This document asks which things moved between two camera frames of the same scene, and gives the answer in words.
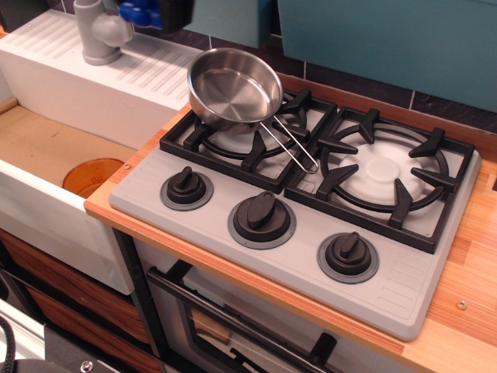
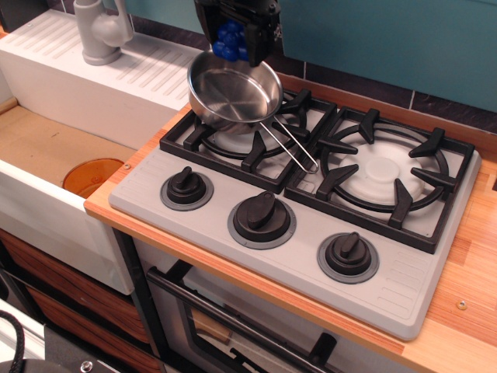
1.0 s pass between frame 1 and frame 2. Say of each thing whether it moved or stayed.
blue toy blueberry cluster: moved
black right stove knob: stayed
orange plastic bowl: stayed
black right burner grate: stayed
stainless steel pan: stayed
